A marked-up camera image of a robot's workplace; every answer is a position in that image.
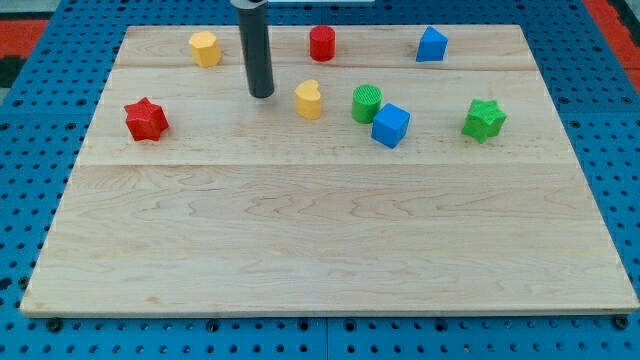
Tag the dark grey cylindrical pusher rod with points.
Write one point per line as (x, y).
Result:
(252, 18)

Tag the yellow heart block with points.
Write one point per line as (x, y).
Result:
(308, 100)

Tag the yellow hexagon block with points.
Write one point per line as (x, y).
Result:
(205, 49)

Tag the red cylinder block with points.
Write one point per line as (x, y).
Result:
(322, 43)

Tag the green cylinder block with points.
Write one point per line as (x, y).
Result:
(366, 100)

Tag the red star block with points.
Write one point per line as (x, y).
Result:
(145, 120)

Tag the blue cube block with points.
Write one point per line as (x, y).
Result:
(390, 125)

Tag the blue triangle block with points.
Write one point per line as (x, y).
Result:
(432, 45)

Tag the light wooden board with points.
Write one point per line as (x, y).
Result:
(243, 208)

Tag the green star block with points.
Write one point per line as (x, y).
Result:
(484, 120)

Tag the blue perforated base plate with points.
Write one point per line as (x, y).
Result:
(46, 114)

